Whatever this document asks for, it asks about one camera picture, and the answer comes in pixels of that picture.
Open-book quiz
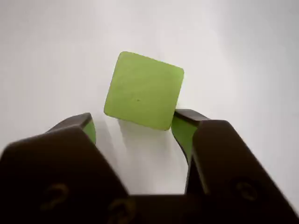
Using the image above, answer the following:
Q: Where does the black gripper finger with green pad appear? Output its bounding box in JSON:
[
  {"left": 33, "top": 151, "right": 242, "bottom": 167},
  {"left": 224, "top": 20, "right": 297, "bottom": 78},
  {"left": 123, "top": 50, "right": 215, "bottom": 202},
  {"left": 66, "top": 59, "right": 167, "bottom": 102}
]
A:
[
  {"left": 0, "top": 112, "right": 135, "bottom": 224},
  {"left": 171, "top": 109, "right": 299, "bottom": 224}
]

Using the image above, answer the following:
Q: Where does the green lego block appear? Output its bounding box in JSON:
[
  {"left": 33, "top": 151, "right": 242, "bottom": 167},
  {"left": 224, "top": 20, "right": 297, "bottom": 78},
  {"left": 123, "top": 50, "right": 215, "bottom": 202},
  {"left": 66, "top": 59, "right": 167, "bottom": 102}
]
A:
[{"left": 103, "top": 51, "right": 185, "bottom": 131}]

